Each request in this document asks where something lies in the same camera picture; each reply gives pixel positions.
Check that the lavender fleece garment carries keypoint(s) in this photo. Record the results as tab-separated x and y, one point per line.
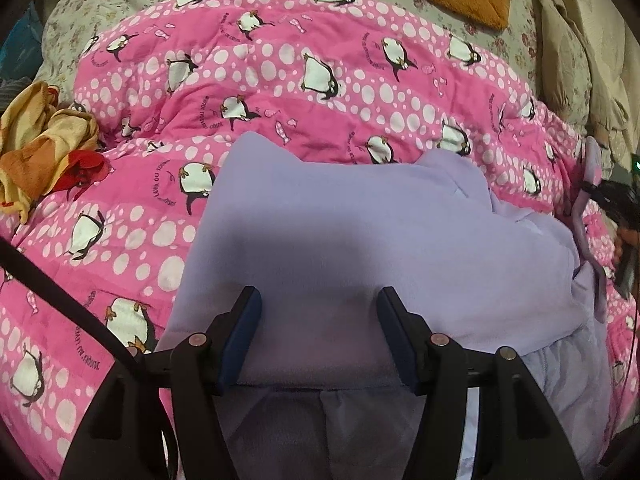
350	240

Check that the blue plastic bag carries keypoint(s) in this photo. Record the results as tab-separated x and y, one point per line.
20	35

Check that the beige jacket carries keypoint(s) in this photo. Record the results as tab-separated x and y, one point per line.
575	35

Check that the person's right hand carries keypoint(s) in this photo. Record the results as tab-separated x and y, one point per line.
623	250

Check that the yellow orange crumpled cloth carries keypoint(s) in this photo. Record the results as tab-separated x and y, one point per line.
55	130

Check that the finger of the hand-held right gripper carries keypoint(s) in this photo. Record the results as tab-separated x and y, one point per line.
595	190

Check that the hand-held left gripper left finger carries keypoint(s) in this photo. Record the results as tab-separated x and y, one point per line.
246	332

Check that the pink penguin print blanket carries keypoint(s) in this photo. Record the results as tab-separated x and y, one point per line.
300	60

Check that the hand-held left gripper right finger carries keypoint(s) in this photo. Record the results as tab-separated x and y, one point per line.
394	332

